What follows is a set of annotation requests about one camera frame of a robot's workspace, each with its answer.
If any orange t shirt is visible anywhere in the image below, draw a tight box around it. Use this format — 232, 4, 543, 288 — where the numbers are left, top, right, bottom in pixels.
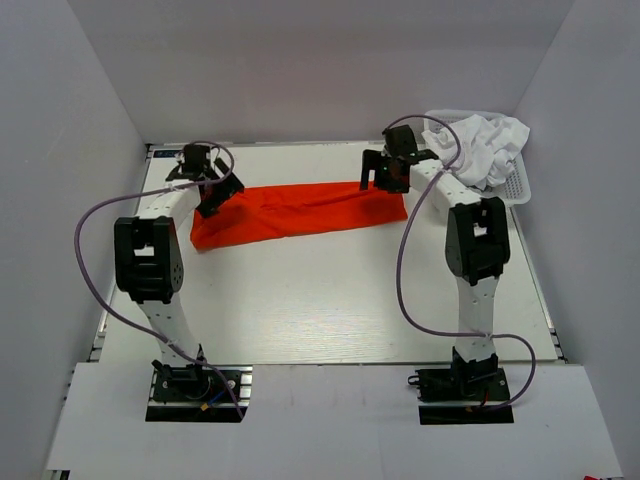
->
190, 182, 408, 251

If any white t shirt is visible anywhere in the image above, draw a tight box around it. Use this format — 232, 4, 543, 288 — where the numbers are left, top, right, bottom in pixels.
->
449, 114, 530, 190

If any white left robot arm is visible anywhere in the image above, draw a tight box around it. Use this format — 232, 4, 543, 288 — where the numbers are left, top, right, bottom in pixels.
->
114, 141, 244, 399

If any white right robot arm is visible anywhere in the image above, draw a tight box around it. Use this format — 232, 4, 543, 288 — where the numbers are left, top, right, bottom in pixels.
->
360, 125, 510, 399

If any blue label sticker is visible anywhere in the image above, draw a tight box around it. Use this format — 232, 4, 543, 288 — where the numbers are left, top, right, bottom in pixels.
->
153, 149, 181, 158

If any white plastic basket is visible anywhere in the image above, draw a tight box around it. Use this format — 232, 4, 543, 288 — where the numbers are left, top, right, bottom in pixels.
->
422, 109, 531, 206

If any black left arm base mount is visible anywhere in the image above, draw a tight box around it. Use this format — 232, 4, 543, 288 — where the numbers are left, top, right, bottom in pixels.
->
145, 361, 252, 424

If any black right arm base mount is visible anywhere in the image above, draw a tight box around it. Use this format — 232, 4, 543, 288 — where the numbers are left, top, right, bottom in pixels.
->
407, 367, 514, 426

